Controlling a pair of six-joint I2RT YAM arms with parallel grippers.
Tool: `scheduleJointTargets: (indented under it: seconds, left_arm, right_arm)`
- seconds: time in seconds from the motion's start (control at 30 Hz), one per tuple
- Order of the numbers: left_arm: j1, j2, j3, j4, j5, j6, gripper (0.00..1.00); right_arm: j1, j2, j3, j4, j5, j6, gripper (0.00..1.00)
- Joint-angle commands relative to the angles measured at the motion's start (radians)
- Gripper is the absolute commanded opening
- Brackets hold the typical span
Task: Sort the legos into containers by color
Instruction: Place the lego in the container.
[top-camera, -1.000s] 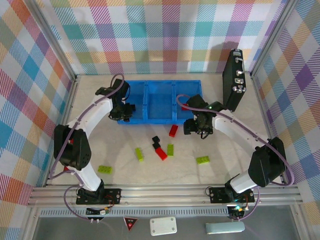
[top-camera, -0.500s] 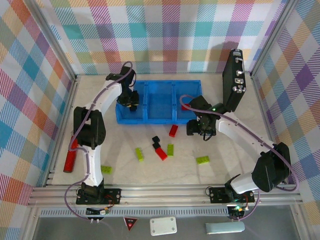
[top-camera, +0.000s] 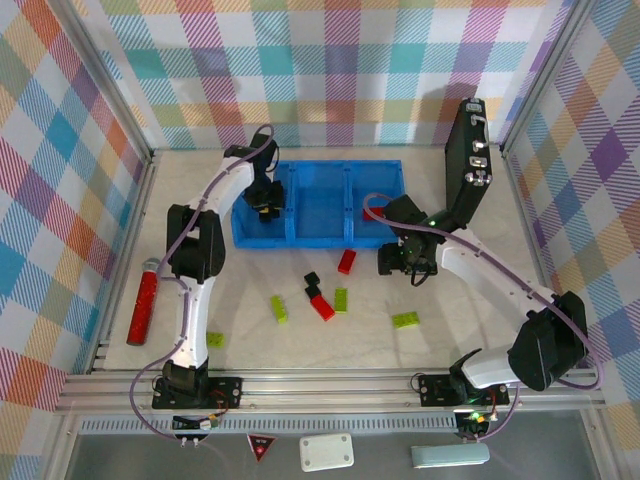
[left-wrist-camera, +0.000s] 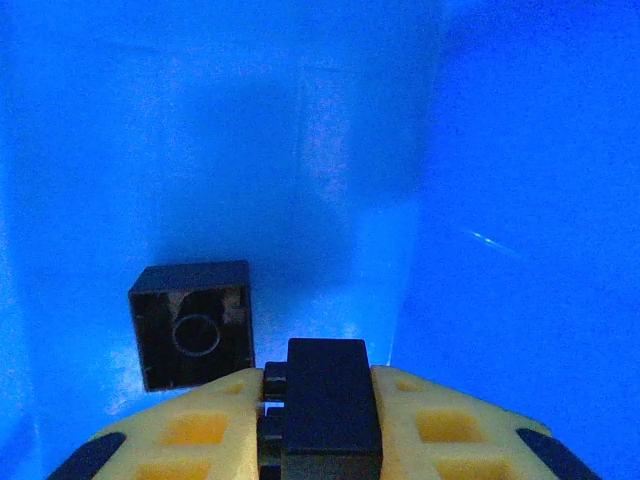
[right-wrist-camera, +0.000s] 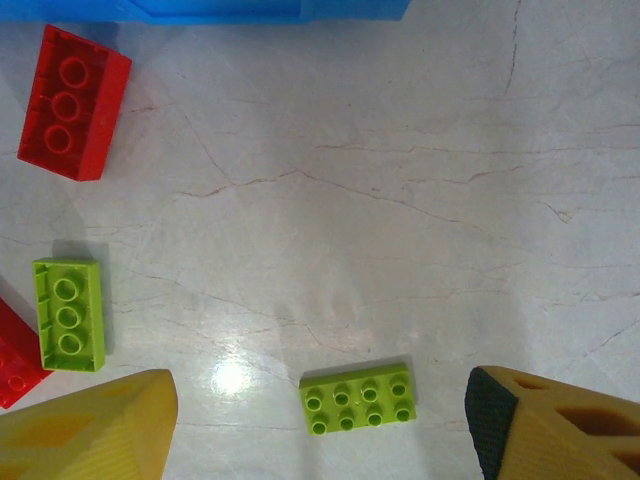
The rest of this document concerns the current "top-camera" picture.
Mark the red lego brick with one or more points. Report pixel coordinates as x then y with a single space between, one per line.
322 307
346 261
373 215

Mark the lime green lego brick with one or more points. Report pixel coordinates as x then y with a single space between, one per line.
279 309
405 320
216 340
341 300

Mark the small black lego brick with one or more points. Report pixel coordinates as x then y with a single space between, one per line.
312 292
312 278

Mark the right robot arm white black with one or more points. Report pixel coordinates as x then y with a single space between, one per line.
545 350

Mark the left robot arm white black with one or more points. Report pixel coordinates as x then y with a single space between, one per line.
200 320

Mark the blue three-compartment bin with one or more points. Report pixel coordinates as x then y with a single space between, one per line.
320 215

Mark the black hard case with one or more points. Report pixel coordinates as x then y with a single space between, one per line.
465 170

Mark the red cylinder with silver cap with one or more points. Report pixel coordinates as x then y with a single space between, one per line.
144 305

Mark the wiring connector with green light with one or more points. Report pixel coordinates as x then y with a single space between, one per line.
472 422

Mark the pale grey oblong bar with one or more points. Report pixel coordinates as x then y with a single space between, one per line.
450 456

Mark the small wiring connector block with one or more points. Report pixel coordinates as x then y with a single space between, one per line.
197 425

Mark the white rectangular plate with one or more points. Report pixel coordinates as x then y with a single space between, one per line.
326 452

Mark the red triangle sticker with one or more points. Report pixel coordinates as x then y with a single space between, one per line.
261 445

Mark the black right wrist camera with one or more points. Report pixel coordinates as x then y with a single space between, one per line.
390 260

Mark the aluminium side rail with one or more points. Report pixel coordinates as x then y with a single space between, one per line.
522 215
135 215

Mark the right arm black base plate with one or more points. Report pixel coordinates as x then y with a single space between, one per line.
432 390

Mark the aluminium frame rail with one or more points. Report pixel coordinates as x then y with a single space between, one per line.
325 395

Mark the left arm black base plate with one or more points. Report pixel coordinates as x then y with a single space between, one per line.
225 392

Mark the aluminium frame post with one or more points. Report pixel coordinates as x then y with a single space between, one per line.
105 80
545 75

